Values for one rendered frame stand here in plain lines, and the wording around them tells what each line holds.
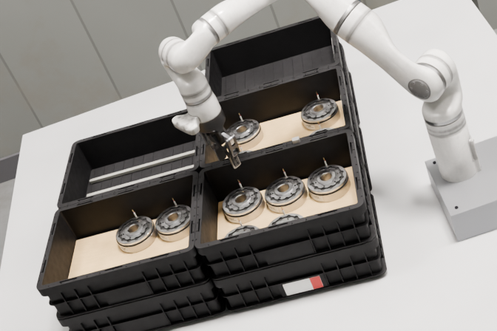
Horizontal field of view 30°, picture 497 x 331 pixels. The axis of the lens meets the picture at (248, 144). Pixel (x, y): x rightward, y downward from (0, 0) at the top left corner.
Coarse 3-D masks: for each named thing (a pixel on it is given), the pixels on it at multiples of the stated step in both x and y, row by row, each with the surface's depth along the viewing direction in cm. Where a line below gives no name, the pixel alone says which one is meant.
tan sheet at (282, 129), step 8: (272, 120) 257; (280, 120) 256; (288, 120) 254; (296, 120) 253; (344, 120) 246; (264, 128) 256; (272, 128) 254; (280, 128) 253; (288, 128) 252; (296, 128) 250; (304, 128) 249; (264, 136) 252; (272, 136) 251; (280, 136) 250; (288, 136) 249; (296, 136) 248; (304, 136) 246; (224, 144) 256; (264, 144) 249; (272, 144) 248
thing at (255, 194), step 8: (232, 192) 232; (240, 192) 231; (248, 192) 230; (256, 192) 229; (224, 200) 230; (256, 200) 226; (224, 208) 228; (232, 208) 227; (240, 208) 226; (248, 208) 225
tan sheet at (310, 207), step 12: (348, 168) 229; (264, 192) 233; (348, 192) 222; (312, 204) 223; (324, 204) 222; (336, 204) 220; (348, 204) 219; (264, 216) 225; (276, 216) 224; (228, 228) 226
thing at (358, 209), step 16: (304, 144) 226; (352, 144) 220; (240, 160) 230; (352, 160) 215; (352, 208) 202; (288, 224) 205; (304, 224) 204; (320, 224) 204; (224, 240) 208; (240, 240) 207; (256, 240) 207
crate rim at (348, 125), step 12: (312, 72) 251; (324, 72) 249; (276, 84) 252; (240, 96) 254; (348, 108) 233; (348, 120) 228; (324, 132) 228; (204, 144) 241; (288, 144) 228; (204, 156) 236; (240, 156) 231
